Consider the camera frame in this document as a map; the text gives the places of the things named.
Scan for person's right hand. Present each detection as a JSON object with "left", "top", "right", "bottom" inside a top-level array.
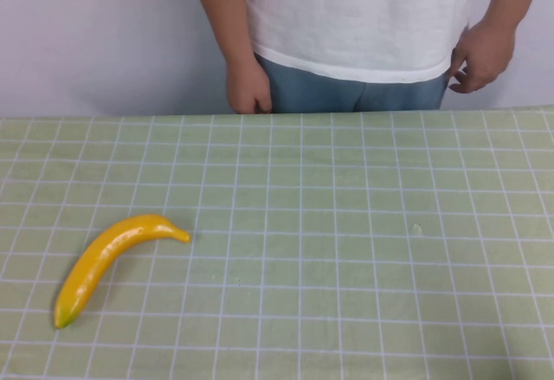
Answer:
[{"left": 225, "top": 53, "right": 274, "bottom": 115}]

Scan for blue jeans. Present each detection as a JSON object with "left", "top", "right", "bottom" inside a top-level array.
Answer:
[{"left": 254, "top": 52, "right": 448, "bottom": 114}]

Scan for yellow plastic banana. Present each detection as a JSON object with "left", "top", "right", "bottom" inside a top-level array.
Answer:
[{"left": 53, "top": 214, "right": 192, "bottom": 330}]

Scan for green grid tablecloth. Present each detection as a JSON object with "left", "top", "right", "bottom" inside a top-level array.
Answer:
[{"left": 0, "top": 105, "right": 554, "bottom": 380}]

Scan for person's right forearm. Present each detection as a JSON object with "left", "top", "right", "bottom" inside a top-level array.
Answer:
[{"left": 185, "top": 0, "right": 256, "bottom": 65}]

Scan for white t-shirt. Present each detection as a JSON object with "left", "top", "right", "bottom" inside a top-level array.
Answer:
[{"left": 240, "top": 0, "right": 473, "bottom": 85}]

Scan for person's left hand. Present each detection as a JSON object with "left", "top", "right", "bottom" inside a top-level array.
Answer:
[{"left": 448, "top": 19, "right": 519, "bottom": 94}]

